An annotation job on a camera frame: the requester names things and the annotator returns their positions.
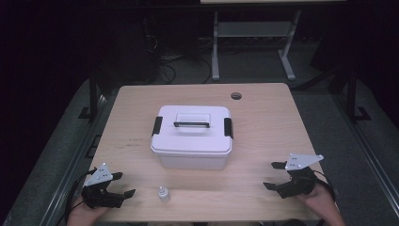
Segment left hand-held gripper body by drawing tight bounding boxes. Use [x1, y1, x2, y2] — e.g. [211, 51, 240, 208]
[81, 162, 125, 210]

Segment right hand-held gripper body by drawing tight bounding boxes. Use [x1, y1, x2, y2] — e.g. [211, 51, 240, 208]
[276, 153, 325, 200]

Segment small white dropper bottle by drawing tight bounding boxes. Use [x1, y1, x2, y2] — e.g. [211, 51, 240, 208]
[157, 186, 171, 204]

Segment white plastic storage box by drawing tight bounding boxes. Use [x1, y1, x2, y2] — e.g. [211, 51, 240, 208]
[155, 150, 231, 171]

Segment white box lid black latches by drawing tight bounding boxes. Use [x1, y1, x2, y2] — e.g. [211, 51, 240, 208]
[150, 105, 234, 157]

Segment person's left hand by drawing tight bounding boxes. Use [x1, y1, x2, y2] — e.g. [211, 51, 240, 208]
[66, 196, 111, 226]

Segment person's right hand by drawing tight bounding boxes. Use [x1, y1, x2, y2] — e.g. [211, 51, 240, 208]
[295, 183, 346, 226]

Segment black metal stand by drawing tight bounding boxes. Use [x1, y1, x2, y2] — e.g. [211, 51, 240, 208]
[77, 70, 102, 122]
[343, 69, 373, 124]

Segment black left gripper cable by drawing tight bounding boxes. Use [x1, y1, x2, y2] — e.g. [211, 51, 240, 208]
[63, 169, 98, 226]

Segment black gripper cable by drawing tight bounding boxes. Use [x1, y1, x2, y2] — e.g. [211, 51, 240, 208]
[63, 169, 98, 226]
[310, 169, 337, 202]

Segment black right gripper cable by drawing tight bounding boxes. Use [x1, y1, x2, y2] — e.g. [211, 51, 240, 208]
[310, 169, 337, 202]

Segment grey metal floor rail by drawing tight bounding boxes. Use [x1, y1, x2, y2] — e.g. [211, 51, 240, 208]
[39, 93, 111, 226]
[332, 93, 399, 218]

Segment black floor cables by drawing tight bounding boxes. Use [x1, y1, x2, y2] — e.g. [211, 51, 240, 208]
[154, 51, 215, 85]

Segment grey metal table frame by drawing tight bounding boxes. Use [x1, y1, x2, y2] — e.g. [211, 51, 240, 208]
[211, 8, 303, 82]

